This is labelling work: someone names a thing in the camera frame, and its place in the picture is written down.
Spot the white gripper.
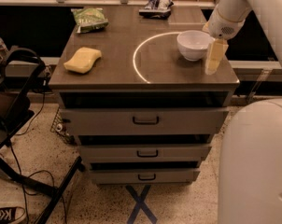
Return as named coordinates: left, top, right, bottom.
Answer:
left=202, top=8, right=245, bottom=75

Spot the white ceramic bowl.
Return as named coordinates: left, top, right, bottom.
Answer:
left=176, top=30, right=214, bottom=61

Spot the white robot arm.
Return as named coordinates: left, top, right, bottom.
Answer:
left=207, top=0, right=282, bottom=224

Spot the blue white snack bag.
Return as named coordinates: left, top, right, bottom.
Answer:
left=139, top=0, right=174, bottom=19

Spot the green jalapeno chip bag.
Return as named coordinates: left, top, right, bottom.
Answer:
left=72, top=7, right=108, bottom=34

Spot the grey drawer cabinet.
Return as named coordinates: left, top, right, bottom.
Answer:
left=49, top=5, right=239, bottom=176

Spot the yellow sponge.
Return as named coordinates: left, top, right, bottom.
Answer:
left=63, top=47, right=102, bottom=74

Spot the top grey drawer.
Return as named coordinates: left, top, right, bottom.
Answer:
left=61, top=108, right=228, bottom=135

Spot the blue tape cross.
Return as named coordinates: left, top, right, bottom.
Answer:
left=126, top=185, right=158, bottom=224

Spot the black white sneaker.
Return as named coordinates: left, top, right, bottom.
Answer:
left=0, top=206, right=26, bottom=224

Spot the wire mesh basket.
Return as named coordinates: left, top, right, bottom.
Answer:
left=50, top=109, right=76, bottom=146

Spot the black floor cable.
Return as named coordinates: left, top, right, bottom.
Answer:
left=4, top=91, right=69, bottom=224

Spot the black cart frame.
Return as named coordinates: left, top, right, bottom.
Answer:
left=0, top=46, right=83, bottom=224

